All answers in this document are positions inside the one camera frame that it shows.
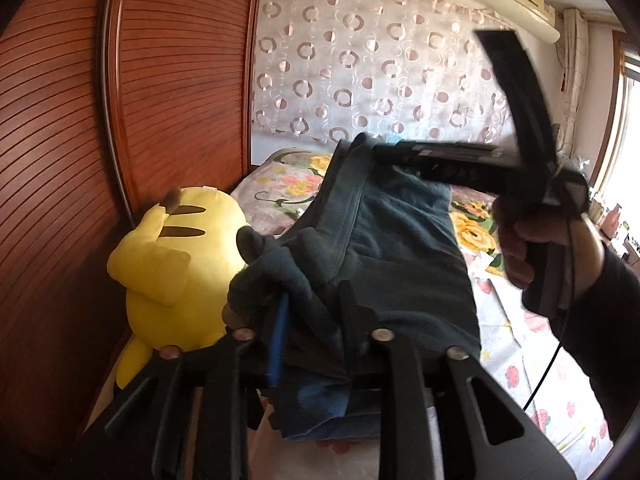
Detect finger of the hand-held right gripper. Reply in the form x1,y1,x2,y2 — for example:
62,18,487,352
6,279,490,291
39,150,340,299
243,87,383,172
372,141,507,171

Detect black cable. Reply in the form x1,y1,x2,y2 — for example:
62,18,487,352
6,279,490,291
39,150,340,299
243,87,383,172
522,210,576,410

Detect person's right forearm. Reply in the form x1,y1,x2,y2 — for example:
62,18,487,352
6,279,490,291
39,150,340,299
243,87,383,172
570,245,640,443

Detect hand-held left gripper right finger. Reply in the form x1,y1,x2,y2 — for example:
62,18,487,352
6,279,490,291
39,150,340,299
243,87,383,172
337,280,578,480

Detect circle pattern sheer curtain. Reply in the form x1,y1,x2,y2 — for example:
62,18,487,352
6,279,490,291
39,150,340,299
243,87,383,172
247,0,566,148

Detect window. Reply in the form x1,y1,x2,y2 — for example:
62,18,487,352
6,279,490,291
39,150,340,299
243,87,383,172
597,30,640,241

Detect dark green pants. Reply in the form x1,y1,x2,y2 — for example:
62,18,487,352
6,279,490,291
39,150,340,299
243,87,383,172
222,132,483,386

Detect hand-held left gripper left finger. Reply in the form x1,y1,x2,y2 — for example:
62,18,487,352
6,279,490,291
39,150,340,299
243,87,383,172
102,292,291,480

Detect person's right hand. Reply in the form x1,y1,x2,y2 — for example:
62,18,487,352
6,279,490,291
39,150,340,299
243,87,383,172
492,194,608,290

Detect yellow plush toy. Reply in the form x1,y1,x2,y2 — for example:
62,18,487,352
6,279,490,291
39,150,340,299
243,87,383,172
109,186,253,391

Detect patterned window curtain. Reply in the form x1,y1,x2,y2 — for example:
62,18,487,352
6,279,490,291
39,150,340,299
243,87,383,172
555,7,592,161

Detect wooden slatted wardrobe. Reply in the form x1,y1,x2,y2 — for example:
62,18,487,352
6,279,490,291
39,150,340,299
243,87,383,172
0,0,266,461

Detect floral quilt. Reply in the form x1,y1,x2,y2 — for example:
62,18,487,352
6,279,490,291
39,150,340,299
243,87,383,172
230,147,506,281

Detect pink bottle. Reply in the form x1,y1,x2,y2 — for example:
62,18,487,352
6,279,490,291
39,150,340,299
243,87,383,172
602,204,624,236

